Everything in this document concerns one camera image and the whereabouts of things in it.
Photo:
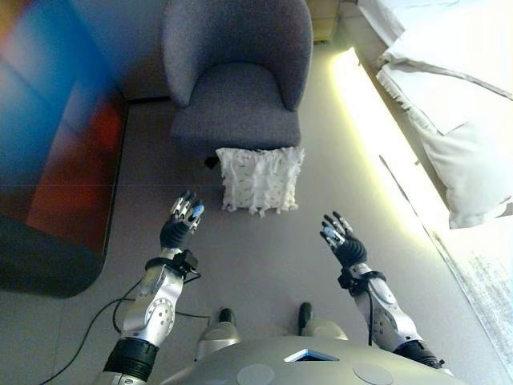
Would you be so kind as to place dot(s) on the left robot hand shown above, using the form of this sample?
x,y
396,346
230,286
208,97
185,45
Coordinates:
x,y
176,234

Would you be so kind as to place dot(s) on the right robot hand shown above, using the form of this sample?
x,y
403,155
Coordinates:
x,y
350,248

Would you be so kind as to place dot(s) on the white fringed cushion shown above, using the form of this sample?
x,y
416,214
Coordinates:
x,y
260,180

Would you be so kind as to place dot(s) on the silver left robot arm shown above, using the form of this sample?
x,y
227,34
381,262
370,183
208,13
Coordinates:
x,y
156,313

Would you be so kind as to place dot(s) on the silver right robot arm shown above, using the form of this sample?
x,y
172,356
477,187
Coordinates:
x,y
386,317

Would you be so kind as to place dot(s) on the silver right robot leg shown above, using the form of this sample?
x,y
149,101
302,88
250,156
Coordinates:
x,y
320,327

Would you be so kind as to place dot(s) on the silver robot leg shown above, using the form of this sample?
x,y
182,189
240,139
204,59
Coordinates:
x,y
218,335
320,327

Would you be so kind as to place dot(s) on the silver left robot leg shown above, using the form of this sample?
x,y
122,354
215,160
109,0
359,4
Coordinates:
x,y
218,335

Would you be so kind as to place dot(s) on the silver robot torso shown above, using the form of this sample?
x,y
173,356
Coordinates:
x,y
312,365

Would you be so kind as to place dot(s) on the white bed pillow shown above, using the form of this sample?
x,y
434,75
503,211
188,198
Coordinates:
x,y
469,168

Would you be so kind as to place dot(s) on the grey fabric armchair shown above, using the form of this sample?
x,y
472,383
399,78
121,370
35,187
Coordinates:
x,y
236,96

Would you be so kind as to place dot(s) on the bed with white linen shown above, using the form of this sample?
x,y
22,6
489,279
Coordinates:
x,y
453,48

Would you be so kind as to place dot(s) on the wooden nightstand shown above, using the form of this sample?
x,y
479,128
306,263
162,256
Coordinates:
x,y
326,18

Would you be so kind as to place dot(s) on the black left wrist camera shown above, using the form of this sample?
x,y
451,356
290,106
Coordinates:
x,y
187,262

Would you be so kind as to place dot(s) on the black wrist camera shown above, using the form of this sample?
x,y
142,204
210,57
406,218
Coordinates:
x,y
345,280
187,262

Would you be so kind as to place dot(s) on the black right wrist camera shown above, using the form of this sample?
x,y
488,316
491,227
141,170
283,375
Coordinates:
x,y
345,280

